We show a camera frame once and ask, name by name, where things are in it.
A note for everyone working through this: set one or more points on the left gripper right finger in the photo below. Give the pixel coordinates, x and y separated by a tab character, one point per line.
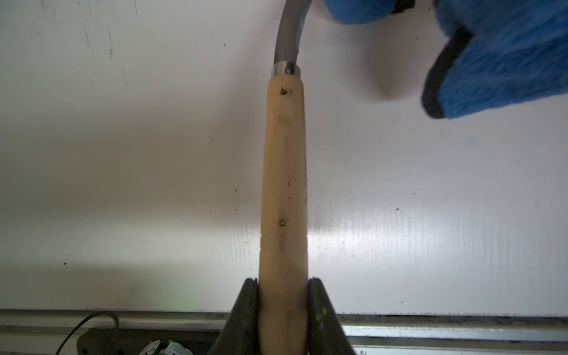
325	333

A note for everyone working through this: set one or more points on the sickle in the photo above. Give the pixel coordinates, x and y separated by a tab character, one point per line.
284	261

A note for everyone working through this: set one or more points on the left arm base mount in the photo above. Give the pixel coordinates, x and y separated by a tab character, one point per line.
119	340

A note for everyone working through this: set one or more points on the blue grey microfiber rag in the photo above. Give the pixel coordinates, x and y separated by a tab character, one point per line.
499	53

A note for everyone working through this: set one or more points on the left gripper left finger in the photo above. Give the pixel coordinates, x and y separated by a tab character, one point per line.
240	333

